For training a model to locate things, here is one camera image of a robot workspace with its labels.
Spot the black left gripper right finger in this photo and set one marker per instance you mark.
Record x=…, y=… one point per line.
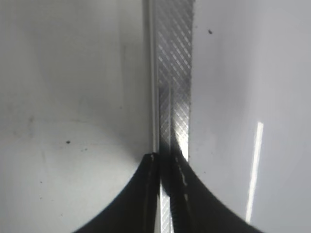
x=194, y=209

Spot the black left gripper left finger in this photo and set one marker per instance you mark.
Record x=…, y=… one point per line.
x=133, y=210

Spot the white magnetic whiteboard, aluminium frame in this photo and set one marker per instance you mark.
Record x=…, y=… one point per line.
x=231, y=90

